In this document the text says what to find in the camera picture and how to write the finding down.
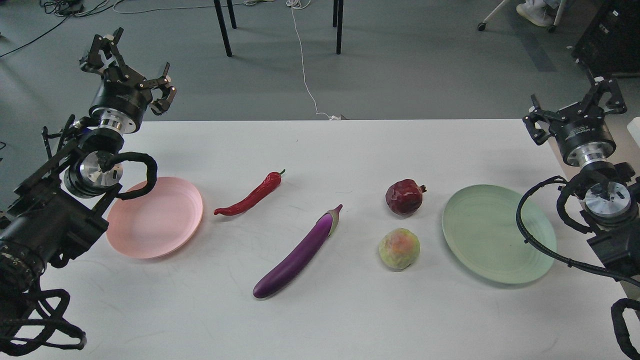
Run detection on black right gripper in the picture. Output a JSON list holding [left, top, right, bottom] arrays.
[[522, 76, 627, 167]]

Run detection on black floor cables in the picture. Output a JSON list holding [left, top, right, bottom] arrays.
[[0, 0, 123, 59]]

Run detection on black chair leg left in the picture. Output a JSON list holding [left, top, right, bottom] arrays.
[[213, 0, 237, 58]]

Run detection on purple eggplant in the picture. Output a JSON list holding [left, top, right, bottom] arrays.
[[253, 204, 343, 299]]

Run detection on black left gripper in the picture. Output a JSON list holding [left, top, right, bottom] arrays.
[[78, 27, 178, 133]]

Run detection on black chair leg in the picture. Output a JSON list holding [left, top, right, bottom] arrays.
[[332, 0, 345, 55], [213, 0, 237, 58]]

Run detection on red chili pepper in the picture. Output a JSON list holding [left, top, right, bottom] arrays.
[[213, 169, 286, 217]]

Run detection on white office chair base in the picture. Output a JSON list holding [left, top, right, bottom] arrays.
[[476, 0, 570, 34]]

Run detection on white shoe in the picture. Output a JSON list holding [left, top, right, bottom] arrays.
[[515, 0, 554, 27]]

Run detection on dark red pomegranate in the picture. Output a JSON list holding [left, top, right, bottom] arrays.
[[385, 178, 427, 217]]

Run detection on yellow green peach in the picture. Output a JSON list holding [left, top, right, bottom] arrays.
[[377, 228, 421, 271]]

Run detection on black chair leg right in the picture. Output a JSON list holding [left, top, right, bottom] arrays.
[[332, 0, 345, 55]]

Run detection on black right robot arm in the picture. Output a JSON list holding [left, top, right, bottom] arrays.
[[515, 76, 640, 287]]

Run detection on white floor cable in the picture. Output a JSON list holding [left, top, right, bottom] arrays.
[[112, 0, 342, 121]]

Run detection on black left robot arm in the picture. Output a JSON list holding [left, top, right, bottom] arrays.
[[0, 28, 177, 357]]

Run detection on pink plate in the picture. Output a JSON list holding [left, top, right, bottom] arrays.
[[106, 177, 204, 260]]

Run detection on black equipment case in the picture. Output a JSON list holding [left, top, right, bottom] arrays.
[[572, 0, 640, 78]]

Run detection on green plate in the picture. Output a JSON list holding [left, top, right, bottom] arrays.
[[441, 184, 554, 285]]

